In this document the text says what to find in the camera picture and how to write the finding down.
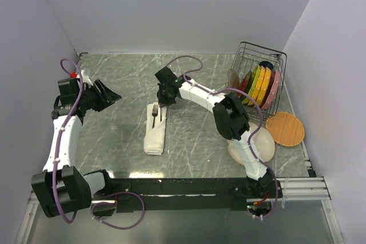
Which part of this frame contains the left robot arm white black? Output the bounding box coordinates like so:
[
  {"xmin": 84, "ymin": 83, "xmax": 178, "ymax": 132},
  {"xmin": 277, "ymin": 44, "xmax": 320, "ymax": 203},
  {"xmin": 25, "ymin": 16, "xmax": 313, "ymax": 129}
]
[{"xmin": 31, "ymin": 78, "xmax": 121, "ymax": 218}]

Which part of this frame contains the red plate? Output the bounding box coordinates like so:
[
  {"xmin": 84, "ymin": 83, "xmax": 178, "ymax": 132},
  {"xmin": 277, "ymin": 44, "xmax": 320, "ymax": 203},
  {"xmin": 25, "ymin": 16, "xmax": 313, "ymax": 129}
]
[{"xmin": 239, "ymin": 70, "xmax": 252, "ymax": 93}]

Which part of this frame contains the dark blue bowl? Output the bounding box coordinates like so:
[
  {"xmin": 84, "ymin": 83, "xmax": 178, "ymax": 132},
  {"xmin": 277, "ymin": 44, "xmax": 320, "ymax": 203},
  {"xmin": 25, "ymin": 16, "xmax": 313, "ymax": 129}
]
[{"xmin": 259, "ymin": 61, "xmax": 274, "ymax": 70}]

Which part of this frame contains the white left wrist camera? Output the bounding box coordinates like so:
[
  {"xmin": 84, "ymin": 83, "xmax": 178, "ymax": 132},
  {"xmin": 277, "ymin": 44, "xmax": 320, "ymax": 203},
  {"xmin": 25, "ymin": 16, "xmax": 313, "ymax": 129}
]
[{"xmin": 69, "ymin": 69, "xmax": 94, "ymax": 87}]

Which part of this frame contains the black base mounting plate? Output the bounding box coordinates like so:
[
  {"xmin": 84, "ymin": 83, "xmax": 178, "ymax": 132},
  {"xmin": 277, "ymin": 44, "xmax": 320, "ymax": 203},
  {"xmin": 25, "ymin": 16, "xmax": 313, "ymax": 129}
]
[{"xmin": 92, "ymin": 178, "xmax": 283, "ymax": 213}]

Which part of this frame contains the beige round plate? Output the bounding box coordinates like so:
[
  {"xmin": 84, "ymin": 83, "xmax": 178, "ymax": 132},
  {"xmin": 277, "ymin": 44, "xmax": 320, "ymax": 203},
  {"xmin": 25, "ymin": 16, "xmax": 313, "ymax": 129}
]
[{"xmin": 227, "ymin": 127, "xmax": 276, "ymax": 165}]

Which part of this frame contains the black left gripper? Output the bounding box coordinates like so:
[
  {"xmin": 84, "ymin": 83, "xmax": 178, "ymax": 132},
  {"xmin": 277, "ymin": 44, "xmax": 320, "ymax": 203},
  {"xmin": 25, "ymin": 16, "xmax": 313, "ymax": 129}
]
[{"xmin": 77, "ymin": 79, "xmax": 121, "ymax": 112}]

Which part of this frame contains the yellow plate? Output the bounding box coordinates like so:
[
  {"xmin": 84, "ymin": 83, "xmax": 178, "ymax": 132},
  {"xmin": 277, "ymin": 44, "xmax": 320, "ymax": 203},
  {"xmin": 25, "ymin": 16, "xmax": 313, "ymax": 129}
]
[{"xmin": 249, "ymin": 65, "xmax": 269, "ymax": 105}]

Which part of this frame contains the orange plate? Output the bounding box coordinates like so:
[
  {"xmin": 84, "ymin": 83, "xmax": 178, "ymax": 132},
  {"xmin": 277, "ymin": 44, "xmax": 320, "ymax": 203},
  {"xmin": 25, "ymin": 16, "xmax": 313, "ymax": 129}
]
[{"xmin": 256, "ymin": 67, "xmax": 272, "ymax": 106}]

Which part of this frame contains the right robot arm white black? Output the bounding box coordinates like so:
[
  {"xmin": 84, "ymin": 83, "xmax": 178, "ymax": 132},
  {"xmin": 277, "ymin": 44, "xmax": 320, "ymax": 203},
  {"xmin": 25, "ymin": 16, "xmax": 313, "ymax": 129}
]
[{"xmin": 155, "ymin": 66, "xmax": 273, "ymax": 198}]

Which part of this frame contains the black wire dish rack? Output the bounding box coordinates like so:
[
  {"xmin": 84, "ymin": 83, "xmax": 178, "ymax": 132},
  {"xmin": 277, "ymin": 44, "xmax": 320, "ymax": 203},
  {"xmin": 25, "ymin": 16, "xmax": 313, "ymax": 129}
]
[{"xmin": 225, "ymin": 41, "xmax": 288, "ymax": 120}]

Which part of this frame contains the brown round plate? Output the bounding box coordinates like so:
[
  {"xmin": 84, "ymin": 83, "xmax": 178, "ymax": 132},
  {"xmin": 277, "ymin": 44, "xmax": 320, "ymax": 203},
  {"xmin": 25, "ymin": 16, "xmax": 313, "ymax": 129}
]
[{"xmin": 226, "ymin": 69, "xmax": 240, "ymax": 89}]

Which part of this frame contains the pink plate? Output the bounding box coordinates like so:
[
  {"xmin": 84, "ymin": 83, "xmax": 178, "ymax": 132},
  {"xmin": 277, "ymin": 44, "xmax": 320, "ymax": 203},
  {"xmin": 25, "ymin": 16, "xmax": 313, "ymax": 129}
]
[{"xmin": 261, "ymin": 69, "xmax": 280, "ymax": 110}]

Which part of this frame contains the black fork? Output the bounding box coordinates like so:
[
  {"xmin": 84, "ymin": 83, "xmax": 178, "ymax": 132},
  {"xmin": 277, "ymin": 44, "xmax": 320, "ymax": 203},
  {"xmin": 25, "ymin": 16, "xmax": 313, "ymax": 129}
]
[{"xmin": 152, "ymin": 104, "xmax": 159, "ymax": 129}]

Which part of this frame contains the orange woven round placemat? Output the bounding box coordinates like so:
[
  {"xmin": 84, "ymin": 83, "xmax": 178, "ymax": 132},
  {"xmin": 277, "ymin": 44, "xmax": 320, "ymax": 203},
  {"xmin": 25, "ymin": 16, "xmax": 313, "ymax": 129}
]
[{"xmin": 265, "ymin": 111, "xmax": 305, "ymax": 147}]

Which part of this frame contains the green plate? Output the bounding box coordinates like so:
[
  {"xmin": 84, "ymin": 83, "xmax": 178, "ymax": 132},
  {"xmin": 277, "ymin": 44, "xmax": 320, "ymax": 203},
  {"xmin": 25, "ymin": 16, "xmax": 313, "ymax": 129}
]
[{"xmin": 245, "ymin": 65, "xmax": 261, "ymax": 97}]

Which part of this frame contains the aluminium frame rail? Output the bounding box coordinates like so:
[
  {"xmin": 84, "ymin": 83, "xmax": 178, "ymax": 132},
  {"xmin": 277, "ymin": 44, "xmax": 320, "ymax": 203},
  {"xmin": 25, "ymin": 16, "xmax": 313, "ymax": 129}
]
[{"xmin": 28, "ymin": 177, "xmax": 332, "ymax": 203}]

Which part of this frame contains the white cloth napkin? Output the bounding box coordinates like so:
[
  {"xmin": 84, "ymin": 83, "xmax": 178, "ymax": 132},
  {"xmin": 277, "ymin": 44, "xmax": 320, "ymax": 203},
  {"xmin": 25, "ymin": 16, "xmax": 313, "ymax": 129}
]
[{"xmin": 144, "ymin": 102, "xmax": 167, "ymax": 155}]

